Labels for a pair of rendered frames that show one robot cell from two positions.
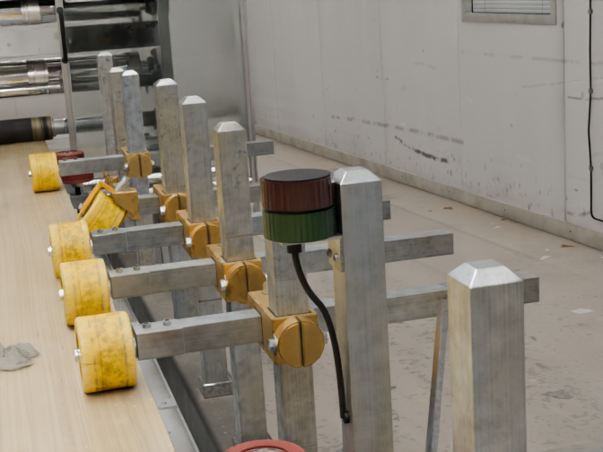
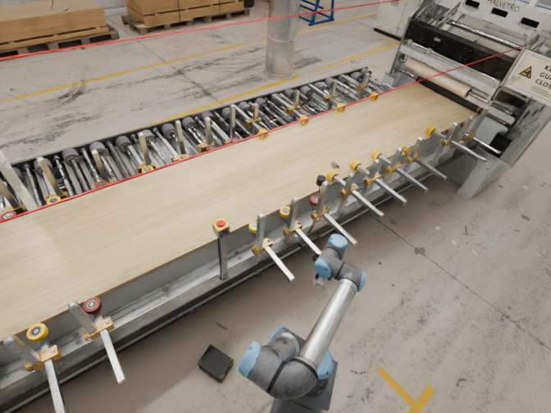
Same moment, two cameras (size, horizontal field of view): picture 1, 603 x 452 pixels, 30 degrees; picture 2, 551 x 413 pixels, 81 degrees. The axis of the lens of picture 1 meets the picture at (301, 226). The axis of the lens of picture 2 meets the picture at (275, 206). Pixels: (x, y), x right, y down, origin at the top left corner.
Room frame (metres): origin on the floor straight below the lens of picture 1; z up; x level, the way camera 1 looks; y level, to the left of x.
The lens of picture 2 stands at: (-0.06, -1.32, 2.53)
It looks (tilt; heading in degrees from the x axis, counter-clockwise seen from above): 46 degrees down; 64
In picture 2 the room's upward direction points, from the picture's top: 7 degrees clockwise
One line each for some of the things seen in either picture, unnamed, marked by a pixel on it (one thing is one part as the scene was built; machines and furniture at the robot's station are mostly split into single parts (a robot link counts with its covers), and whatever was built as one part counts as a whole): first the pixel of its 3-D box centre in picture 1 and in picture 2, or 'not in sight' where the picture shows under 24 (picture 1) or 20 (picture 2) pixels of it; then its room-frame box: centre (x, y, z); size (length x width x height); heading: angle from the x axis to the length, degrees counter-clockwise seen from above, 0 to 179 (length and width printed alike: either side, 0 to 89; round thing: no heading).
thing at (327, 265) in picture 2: not in sight; (328, 263); (0.58, -0.65, 1.25); 0.12 x 0.12 x 0.09; 37
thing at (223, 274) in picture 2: not in sight; (222, 256); (0.16, -0.24, 0.93); 0.05 x 0.04 x 0.45; 15
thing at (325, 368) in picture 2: not in sight; (316, 364); (0.46, -0.93, 0.79); 0.17 x 0.15 x 0.18; 127
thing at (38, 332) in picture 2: not in sight; (40, 335); (-0.79, -0.37, 0.85); 0.08 x 0.08 x 0.11
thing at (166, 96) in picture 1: (177, 221); (409, 161); (1.86, 0.21, 0.92); 0.03 x 0.03 x 0.48; 15
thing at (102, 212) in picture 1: (99, 218); not in sight; (1.87, 0.34, 0.93); 0.09 x 0.08 x 0.09; 105
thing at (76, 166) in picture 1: (160, 157); (453, 143); (2.40, 0.29, 0.95); 0.50 x 0.04 x 0.04; 105
